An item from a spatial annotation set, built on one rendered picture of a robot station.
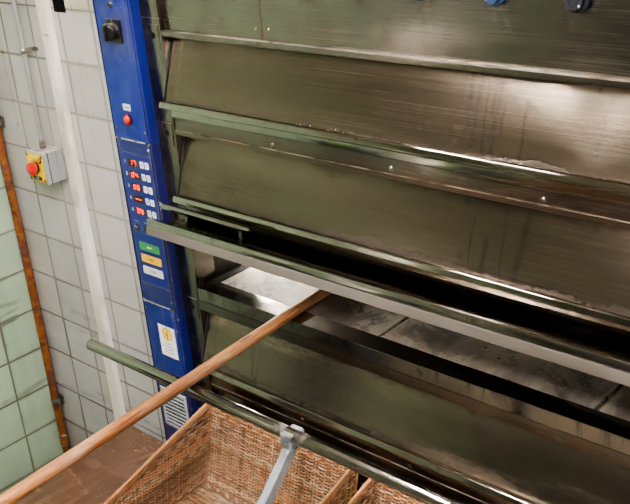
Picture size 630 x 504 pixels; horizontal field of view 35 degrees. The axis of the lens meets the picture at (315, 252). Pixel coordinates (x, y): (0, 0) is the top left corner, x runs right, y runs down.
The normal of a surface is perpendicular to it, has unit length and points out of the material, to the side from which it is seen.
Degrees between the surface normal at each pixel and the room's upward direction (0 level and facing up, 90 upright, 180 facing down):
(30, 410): 90
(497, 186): 90
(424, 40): 90
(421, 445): 70
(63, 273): 90
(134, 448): 0
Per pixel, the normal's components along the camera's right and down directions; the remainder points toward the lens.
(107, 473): -0.08, -0.91
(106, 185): -0.66, 0.35
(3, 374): 0.74, 0.22
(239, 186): -0.65, 0.02
